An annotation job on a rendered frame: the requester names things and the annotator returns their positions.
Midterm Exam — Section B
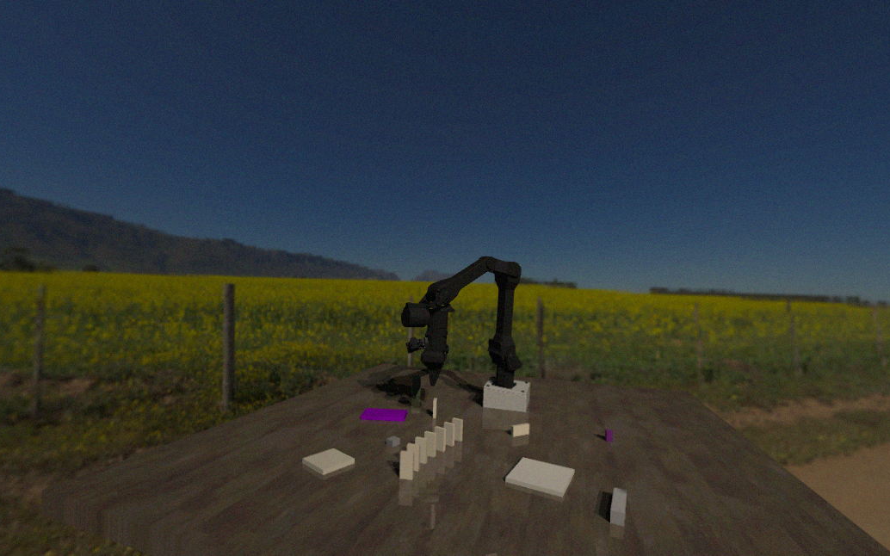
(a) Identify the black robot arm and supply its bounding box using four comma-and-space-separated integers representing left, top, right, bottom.
401, 256, 522, 388

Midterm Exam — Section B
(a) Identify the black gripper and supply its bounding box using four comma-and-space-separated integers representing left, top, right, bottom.
421, 327, 448, 386

